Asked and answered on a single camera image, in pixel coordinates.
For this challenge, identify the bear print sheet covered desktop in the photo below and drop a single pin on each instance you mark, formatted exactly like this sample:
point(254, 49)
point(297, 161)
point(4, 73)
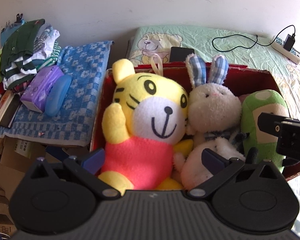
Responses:
point(202, 33)

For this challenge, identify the blue checked towel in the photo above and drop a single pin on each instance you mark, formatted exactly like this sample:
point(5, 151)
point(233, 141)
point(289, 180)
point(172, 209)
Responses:
point(85, 85)

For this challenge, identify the purple tissue pack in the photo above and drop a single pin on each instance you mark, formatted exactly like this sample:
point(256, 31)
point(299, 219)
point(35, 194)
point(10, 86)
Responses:
point(40, 85)

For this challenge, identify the blue glasses case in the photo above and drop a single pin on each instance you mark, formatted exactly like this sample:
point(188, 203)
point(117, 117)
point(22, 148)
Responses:
point(57, 97)

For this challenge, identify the green plush toy tan face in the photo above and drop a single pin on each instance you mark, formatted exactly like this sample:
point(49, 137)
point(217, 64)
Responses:
point(250, 120)

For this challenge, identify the light blue pouch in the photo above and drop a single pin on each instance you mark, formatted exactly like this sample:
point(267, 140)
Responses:
point(8, 33)

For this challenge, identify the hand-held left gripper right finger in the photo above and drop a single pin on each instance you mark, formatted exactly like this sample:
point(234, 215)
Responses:
point(212, 162)

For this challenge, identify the white plush rabbit checked ears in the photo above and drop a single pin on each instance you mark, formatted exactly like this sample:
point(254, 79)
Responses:
point(212, 105)

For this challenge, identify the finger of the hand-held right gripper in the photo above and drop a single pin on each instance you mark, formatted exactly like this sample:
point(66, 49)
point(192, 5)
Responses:
point(268, 125)

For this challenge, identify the yellow tiger plush toy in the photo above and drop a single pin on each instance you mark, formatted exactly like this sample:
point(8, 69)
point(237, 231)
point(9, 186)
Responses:
point(150, 105)

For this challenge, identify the stack of books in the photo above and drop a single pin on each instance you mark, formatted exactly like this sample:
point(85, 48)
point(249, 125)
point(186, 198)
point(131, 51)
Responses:
point(5, 110)

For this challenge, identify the white power strip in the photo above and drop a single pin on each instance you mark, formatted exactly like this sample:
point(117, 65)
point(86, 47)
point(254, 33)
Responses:
point(296, 58)

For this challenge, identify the green white zigzag garment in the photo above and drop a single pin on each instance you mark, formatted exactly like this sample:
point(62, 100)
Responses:
point(51, 55)

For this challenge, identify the red cardboard box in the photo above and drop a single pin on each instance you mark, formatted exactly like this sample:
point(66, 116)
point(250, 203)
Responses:
point(260, 77)

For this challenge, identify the black phone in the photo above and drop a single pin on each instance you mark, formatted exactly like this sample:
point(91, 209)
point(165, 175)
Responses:
point(181, 53)

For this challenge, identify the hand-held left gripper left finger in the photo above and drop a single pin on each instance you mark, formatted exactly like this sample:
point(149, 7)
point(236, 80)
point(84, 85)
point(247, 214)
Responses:
point(93, 158)

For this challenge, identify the dark green striped garment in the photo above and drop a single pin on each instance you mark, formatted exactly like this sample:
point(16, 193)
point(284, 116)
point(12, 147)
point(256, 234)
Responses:
point(17, 45)

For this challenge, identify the white blue striped garment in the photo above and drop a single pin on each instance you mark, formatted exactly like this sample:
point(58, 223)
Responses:
point(46, 36)

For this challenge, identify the black charger plug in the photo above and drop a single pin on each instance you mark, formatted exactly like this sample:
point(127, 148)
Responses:
point(289, 42)

